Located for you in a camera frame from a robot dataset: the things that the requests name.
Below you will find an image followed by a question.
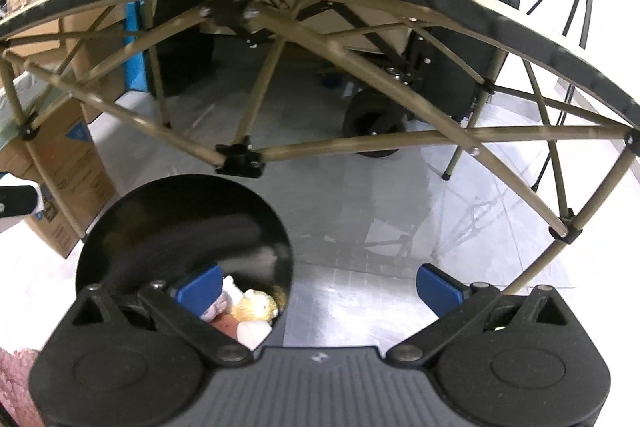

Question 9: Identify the tan folding camping table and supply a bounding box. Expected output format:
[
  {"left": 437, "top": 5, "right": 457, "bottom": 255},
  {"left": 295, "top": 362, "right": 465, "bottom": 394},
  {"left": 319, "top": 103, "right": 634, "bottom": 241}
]
[{"left": 1, "top": 0, "right": 639, "bottom": 291}]

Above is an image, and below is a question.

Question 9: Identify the cardboard box with blue label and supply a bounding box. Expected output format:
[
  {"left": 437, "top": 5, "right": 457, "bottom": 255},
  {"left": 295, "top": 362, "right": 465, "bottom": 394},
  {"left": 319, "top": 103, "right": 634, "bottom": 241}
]
[{"left": 1, "top": 5, "right": 125, "bottom": 258}]

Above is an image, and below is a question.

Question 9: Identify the lavender tissue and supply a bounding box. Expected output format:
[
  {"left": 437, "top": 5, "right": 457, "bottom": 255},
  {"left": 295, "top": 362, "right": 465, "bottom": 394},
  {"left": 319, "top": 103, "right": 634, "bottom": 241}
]
[{"left": 201, "top": 293, "right": 230, "bottom": 323}]

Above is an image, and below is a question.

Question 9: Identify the black round trash bin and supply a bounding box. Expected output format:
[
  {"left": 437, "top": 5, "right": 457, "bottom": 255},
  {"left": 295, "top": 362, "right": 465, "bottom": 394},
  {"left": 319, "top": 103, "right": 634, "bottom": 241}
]
[{"left": 74, "top": 173, "right": 294, "bottom": 350}]

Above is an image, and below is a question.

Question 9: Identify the black wheeled cart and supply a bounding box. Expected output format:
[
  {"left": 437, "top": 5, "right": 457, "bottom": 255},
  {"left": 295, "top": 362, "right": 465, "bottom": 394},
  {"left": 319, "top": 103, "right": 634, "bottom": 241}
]
[{"left": 300, "top": 1, "right": 499, "bottom": 167}]

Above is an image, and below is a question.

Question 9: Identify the white yellow paper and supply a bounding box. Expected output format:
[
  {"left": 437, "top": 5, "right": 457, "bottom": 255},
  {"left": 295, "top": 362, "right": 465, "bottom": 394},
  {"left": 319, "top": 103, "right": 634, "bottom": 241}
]
[{"left": 222, "top": 275, "right": 280, "bottom": 323}]

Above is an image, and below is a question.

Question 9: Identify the blue upright panel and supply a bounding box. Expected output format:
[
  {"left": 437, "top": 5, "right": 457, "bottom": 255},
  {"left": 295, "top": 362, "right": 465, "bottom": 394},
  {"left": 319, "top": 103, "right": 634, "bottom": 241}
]
[{"left": 124, "top": 0, "right": 151, "bottom": 93}]

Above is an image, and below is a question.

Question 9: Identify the pink knitted rug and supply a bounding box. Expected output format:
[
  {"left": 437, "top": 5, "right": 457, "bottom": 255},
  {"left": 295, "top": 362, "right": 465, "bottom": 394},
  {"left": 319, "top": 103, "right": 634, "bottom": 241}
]
[{"left": 1, "top": 349, "right": 42, "bottom": 427}]

